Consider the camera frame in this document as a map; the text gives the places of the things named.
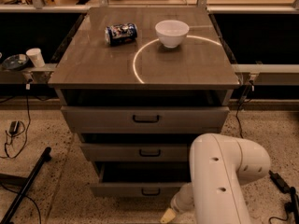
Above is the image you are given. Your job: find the grey drawer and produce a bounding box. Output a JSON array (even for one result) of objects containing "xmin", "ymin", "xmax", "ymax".
[
  {"xmin": 62, "ymin": 106, "xmax": 229, "ymax": 134},
  {"xmin": 91, "ymin": 161, "xmax": 191, "ymax": 198},
  {"xmin": 80, "ymin": 143, "xmax": 189, "ymax": 161}
]

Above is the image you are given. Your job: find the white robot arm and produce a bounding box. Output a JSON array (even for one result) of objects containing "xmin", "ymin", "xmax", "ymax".
[{"xmin": 160, "ymin": 133, "xmax": 271, "ymax": 224}]

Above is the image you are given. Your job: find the grey drawer cabinet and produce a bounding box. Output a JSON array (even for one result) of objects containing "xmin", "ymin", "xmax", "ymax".
[{"xmin": 47, "ymin": 6, "xmax": 241, "ymax": 179}]

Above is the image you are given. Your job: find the black power adapter right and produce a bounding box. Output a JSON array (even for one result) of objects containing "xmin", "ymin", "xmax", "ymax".
[{"xmin": 269, "ymin": 171, "xmax": 290, "ymax": 194}]

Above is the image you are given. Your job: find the black power adapter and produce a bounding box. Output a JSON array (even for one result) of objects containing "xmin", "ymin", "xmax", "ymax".
[
  {"xmin": 9, "ymin": 121, "xmax": 20, "ymax": 134},
  {"xmin": 269, "ymin": 171, "xmax": 290, "ymax": 194}
]

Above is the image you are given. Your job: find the black tripod leg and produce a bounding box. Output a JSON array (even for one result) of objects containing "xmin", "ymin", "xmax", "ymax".
[{"xmin": 0, "ymin": 147, "xmax": 51, "ymax": 224}]

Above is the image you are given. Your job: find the black power adapter left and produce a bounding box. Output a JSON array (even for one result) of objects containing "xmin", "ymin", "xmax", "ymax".
[{"xmin": 9, "ymin": 121, "xmax": 20, "ymax": 134}]

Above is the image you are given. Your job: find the white bowl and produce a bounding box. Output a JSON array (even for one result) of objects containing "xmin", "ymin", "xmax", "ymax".
[{"xmin": 155, "ymin": 20, "xmax": 190, "ymax": 48}]

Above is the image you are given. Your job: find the blue soda can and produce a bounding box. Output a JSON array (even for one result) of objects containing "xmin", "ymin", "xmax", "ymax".
[{"xmin": 105, "ymin": 23, "xmax": 137, "ymax": 46}]

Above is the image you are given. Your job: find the white paper cup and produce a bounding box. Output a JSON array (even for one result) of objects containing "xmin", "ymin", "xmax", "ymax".
[{"xmin": 26, "ymin": 48, "xmax": 45, "ymax": 68}]

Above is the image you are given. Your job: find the dark blue plate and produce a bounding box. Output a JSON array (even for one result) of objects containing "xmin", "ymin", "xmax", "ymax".
[{"xmin": 2, "ymin": 54, "xmax": 29, "ymax": 71}]

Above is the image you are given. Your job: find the black cable right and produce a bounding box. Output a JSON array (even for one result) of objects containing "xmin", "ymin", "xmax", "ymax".
[{"xmin": 235, "ymin": 84, "xmax": 255, "ymax": 139}]

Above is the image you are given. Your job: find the black cable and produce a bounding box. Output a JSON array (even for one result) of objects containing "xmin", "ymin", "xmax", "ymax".
[
  {"xmin": 235, "ymin": 84, "xmax": 255, "ymax": 139},
  {"xmin": 0, "ymin": 87, "xmax": 33, "ymax": 160}
]

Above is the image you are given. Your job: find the black cable left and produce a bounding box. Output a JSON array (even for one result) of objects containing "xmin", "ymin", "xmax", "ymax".
[{"xmin": 0, "ymin": 87, "xmax": 33, "ymax": 160}]

